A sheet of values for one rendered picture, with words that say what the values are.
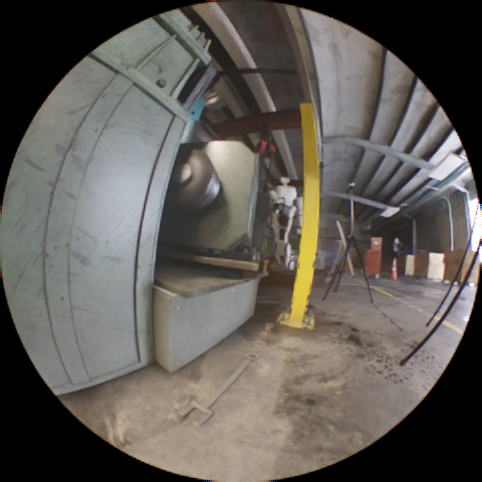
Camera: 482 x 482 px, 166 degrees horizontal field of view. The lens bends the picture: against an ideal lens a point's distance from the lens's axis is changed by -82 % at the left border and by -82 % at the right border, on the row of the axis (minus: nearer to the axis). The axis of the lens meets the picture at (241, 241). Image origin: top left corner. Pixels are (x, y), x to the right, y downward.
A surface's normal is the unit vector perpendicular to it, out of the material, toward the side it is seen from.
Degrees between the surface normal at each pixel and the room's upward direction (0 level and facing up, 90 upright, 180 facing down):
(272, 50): 180
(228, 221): 90
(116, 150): 90
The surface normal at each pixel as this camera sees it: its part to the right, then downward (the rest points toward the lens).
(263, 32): -0.13, 0.99
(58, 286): 0.90, 0.09
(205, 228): -0.10, -0.07
